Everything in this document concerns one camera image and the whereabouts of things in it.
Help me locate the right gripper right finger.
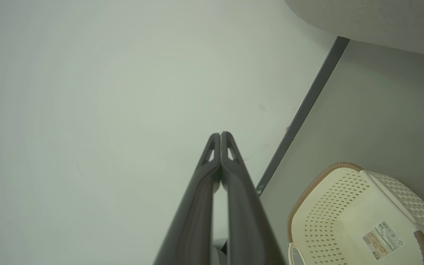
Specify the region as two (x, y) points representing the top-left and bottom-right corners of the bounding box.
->
(221, 131), (286, 265)

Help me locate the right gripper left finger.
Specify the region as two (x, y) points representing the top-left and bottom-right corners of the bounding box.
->
(153, 132), (222, 265)

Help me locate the grey fabric sofa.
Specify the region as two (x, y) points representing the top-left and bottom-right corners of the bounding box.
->
(285, 0), (424, 61)

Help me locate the cream perforated laundry basket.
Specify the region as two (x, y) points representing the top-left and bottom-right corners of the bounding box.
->
(287, 162), (424, 265)

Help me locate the printed paper basket label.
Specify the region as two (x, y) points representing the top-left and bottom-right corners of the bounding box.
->
(362, 220), (404, 260)

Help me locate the black wall baseboard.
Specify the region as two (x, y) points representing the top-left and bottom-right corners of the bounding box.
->
(255, 36), (350, 195)

